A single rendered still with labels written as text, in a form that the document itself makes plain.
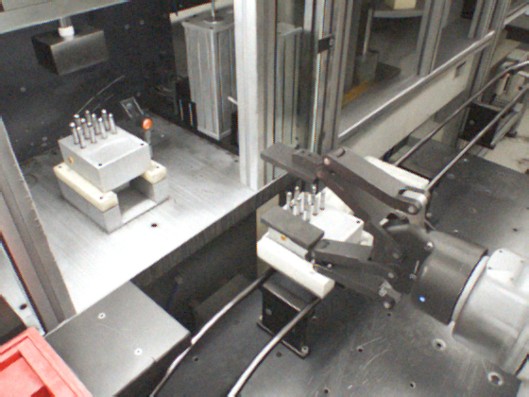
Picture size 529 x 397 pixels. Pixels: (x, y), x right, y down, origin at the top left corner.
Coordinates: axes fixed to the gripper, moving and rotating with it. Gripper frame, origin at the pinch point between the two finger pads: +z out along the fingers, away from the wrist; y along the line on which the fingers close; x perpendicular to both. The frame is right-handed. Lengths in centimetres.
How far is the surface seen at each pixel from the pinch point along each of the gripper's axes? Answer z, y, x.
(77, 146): 41.5, -9.6, 3.4
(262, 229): 81, -113, -86
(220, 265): 38, -55, -22
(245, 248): 38, -56, -31
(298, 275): 5.4, -26.0, -10.7
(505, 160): 16, -113, -222
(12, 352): 17.3, -15.9, 27.9
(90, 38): 39.4, 7.4, -2.0
